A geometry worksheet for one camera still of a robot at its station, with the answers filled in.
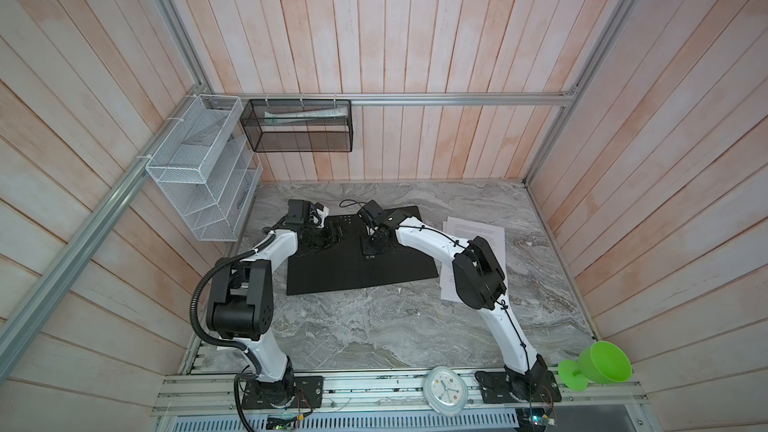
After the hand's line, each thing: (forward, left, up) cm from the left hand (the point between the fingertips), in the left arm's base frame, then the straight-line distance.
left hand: (345, 241), depth 92 cm
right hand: (+1, -6, -6) cm, 8 cm away
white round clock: (-39, -27, -6) cm, 48 cm away
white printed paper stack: (+11, -41, -10) cm, 44 cm away
